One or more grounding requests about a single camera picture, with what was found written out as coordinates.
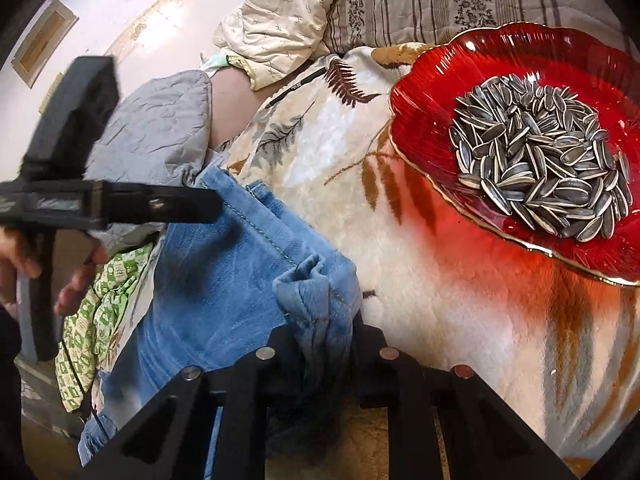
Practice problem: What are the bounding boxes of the pink pillow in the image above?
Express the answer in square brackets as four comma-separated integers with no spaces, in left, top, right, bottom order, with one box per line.
[207,67,263,153]

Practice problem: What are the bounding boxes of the blue jeans pants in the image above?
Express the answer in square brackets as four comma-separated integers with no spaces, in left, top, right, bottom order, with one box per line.
[77,167,363,468]

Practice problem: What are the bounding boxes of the cream floral pillow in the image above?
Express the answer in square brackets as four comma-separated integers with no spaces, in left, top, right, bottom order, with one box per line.
[214,0,343,92]

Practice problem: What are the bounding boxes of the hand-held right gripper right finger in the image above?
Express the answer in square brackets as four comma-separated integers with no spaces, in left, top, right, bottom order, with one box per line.
[350,310,581,480]

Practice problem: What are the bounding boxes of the pile of sunflower seeds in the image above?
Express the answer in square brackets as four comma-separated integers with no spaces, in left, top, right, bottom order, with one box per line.
[448,74,633,243]

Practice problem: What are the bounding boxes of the leaf print blanket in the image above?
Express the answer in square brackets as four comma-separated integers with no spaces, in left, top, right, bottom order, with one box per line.
[220,42,640,463]

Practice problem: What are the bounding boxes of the black pen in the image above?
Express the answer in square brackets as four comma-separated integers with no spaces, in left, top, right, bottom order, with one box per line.
[263,66,326,109]

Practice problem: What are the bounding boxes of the red glass bowl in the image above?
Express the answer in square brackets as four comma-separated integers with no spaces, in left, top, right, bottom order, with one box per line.
[389,21,640,287]

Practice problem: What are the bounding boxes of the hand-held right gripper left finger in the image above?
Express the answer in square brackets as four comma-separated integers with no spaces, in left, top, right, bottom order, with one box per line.
[75,332,321,480]

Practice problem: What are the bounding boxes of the green checkered quilt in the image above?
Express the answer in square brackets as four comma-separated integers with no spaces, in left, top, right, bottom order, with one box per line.
[54,242,156,413]

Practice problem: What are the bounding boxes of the grey quilted pillow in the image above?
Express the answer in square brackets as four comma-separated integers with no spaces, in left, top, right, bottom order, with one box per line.
[82,70,216,256]

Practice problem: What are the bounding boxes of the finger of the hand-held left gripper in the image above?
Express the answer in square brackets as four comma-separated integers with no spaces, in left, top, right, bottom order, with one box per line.
[102,182,224,224]

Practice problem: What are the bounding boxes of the small framed wall panel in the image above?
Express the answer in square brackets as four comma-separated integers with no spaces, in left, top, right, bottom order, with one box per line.
[11,0,79,89]

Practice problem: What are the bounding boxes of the pale teal white cloth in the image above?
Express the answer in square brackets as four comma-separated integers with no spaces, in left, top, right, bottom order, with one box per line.
[200,52,236,78]

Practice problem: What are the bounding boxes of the person's left hand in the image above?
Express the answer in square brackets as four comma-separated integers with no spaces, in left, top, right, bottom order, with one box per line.
[0,227,108,317]

